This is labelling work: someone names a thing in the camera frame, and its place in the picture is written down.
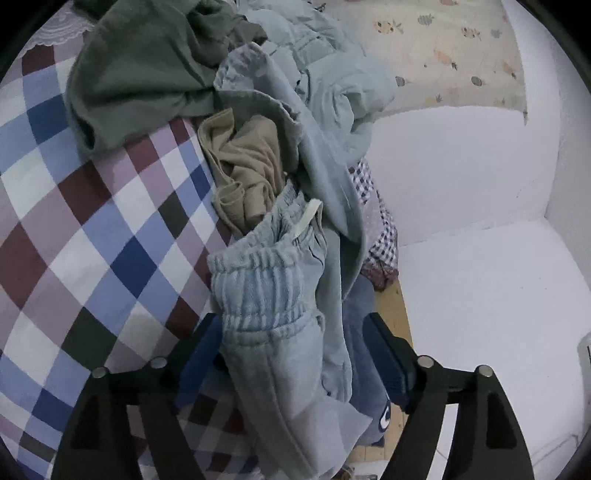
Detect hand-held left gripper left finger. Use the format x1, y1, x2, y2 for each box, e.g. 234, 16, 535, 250
50, 313, 229, 480

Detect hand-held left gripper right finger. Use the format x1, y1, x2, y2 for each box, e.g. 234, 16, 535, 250
362, 313, 536, 480

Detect light grey-blue sweatpants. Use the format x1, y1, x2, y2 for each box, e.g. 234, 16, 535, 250
206, 42, 370, 480

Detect blue plush blanket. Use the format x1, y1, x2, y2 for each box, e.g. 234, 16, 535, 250
342, 272, 393, 448

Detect small-check quilt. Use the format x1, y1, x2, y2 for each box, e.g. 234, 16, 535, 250
348, 157, 400, 291

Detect large-check bed sheet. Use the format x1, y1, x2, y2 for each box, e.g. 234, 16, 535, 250
0, 9, 259, 480

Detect beige garment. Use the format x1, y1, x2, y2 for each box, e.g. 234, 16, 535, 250
198, 109, 289, 234

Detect light blue jacket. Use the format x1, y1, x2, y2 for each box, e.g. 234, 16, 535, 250
240, 0, 398, 162

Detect green garment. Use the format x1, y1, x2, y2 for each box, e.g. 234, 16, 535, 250
65, 0, 269, 158

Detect wooden bed frame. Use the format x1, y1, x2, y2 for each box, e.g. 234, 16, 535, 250
346, 277, 414, 480

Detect fruit print wall cloth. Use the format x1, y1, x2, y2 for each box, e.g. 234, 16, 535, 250
318, 0, 529, 125

